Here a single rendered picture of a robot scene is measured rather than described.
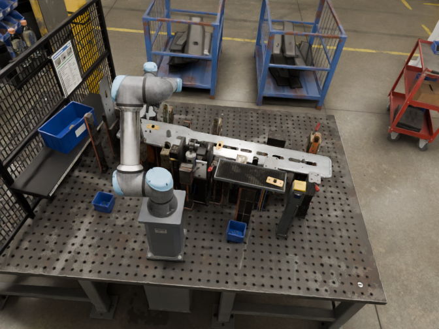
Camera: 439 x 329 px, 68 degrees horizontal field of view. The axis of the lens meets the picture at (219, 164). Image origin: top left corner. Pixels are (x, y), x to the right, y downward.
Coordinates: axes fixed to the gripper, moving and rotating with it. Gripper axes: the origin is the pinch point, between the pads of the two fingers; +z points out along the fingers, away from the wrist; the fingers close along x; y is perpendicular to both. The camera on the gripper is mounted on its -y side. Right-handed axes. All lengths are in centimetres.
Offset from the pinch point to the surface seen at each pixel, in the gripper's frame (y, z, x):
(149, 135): 1.0, 11.5, -8.2
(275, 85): 79, 94, 202
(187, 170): 35, 4, -37
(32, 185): -43, 9, -65
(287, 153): 90, 10, 0
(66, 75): -55, -15, 2
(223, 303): 70, 74, -78
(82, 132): -35.2, 4.4, -24.1
